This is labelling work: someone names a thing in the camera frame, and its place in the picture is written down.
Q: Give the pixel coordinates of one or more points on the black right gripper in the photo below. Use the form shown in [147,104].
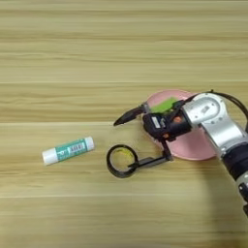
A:
[179,124]

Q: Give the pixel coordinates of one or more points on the white green glue stick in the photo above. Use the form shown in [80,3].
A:
[69,150]

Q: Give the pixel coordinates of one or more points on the green eraser block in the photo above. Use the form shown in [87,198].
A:
[163,106]

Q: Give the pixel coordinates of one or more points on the pink round plate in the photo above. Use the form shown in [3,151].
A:
[193,145]

